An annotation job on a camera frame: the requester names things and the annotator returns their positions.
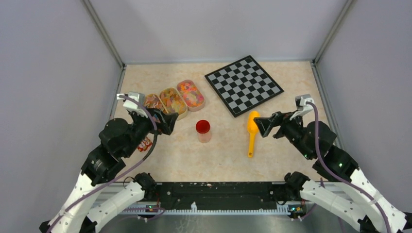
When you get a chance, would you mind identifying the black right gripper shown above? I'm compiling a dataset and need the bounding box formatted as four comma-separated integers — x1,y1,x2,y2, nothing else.
253,108,313,159

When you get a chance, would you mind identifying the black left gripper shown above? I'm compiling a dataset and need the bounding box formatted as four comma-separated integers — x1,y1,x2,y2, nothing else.
122,106,179,157

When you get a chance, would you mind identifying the yellow plastic scoop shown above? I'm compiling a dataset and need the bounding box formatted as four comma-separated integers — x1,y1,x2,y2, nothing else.
246,111,260,158

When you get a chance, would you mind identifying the red jar lid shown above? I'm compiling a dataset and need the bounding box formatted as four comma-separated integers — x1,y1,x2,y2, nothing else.
195,119,211,134

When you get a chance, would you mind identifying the clear glass jar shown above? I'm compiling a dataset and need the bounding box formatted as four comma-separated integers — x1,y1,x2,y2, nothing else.
197,130,212,143

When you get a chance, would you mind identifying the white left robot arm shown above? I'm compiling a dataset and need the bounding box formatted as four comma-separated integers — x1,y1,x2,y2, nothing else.
39,108,178,233

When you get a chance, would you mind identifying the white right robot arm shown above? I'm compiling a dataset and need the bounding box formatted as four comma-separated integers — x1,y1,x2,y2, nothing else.
254,112,412,233

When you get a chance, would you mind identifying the pink tray with candies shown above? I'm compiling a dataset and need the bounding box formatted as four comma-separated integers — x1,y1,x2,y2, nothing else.
176,80,206,112

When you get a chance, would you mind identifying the cream tray with gummies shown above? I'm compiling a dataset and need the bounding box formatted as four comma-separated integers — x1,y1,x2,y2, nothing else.
159,87,188,120

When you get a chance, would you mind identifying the yellow tray with lollipops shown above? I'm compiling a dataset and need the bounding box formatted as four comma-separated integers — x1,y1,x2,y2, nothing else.
143,94,167,113

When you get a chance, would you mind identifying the red owl toy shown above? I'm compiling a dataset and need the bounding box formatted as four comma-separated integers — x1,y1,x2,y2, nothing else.
137,137,153,152

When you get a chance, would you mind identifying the black white chessboard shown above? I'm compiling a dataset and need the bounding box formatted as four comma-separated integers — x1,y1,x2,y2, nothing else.
205,55,284,117

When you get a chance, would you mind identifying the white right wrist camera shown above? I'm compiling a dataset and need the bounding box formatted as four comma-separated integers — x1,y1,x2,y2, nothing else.
290,94,314,121

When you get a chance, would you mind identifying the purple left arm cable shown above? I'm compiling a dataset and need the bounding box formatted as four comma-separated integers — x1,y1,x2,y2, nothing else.
46,95,166,233

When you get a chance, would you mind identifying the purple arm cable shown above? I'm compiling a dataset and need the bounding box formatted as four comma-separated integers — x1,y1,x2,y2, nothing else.
46,95,166,233
297,101,392,233

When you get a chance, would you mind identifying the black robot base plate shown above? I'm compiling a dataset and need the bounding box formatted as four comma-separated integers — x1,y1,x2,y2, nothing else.
128,182,318,211

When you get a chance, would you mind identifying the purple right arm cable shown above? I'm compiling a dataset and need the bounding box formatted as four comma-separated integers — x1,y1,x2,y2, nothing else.
297,101,392,233

